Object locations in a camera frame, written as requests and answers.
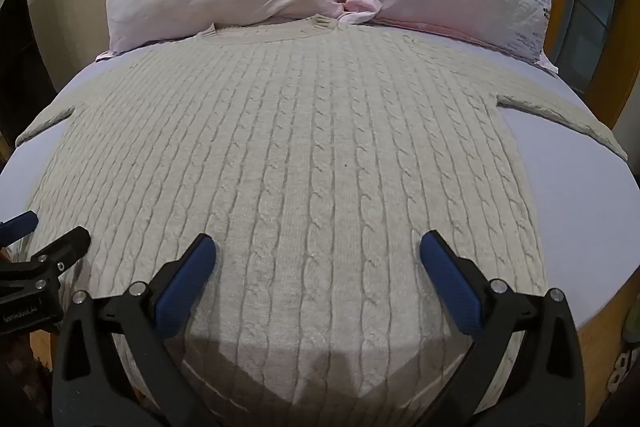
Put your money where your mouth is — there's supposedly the wooden window frame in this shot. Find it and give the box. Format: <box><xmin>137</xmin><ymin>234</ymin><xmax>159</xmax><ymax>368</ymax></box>
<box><xmin>542</xmin><ymin>0</ymin><xmax>640</xmax><ymax>130</ymax></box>

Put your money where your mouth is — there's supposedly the lavender bed sheet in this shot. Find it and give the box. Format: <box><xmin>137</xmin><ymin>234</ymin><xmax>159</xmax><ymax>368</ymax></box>
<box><xmin>0</xmin><ymin>24</ymin><xmax>638</xmax><ymax>328</ymax></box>

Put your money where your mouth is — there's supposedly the cream cable-knit sweater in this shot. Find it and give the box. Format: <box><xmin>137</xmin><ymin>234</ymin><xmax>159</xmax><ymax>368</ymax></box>
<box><xmin>15</xmin><ymin>14</ymin><xmax>629</xmax><ymax>427</ymax></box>

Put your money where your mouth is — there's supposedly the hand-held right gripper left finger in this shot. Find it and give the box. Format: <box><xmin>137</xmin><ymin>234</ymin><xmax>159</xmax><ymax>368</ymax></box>
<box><xmin>51</xmin><ymin>233</ymin><xmax>219</xmax><ymax>427</ymax></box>

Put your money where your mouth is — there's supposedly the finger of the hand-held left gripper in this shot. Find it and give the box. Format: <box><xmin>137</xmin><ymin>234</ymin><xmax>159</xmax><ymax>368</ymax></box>
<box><xmin>0</xmin><ymin>227</ymin><xmax>92</xmax><ymax>297</ymax></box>
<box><xmin>0</xmin><ymin>211</ymin><xmax>39</xmax><ymax>245</ymax></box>

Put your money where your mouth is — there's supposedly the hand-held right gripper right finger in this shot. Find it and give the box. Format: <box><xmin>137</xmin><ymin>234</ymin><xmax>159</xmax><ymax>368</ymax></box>
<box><xmin>419</xmin><ymin>230</ymin><xmax>589</xmax><ymax>427</ymax></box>

